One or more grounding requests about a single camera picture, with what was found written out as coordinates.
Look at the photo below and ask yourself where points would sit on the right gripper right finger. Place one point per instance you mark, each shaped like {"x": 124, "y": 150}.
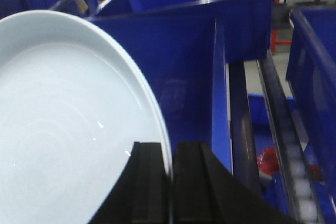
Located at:
{"x": 204, "y": 191}

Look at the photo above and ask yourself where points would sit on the blue plastic bin right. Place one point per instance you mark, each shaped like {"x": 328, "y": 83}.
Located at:
{"x": 311, "y": 77}

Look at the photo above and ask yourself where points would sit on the blue plastic bin centre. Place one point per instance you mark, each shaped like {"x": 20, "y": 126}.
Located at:
{"x": 182, "y": 48}

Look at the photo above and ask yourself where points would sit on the red mesh bag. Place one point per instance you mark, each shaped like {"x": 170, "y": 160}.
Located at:
{"x": 267, "y": 161}

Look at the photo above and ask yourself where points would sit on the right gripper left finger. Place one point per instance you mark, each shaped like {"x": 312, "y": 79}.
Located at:
{"x": 140, "y": 195}

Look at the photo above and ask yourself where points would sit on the light blue plate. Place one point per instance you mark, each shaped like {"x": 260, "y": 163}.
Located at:
{"x": 73, "y": 103}

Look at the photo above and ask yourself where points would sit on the roller conveyor track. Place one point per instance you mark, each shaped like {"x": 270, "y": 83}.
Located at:
{"x": 302, "y": 199}

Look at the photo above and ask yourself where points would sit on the lower blue bin right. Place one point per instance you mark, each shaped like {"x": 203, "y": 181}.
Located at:
{"x": 272, "y": 189}

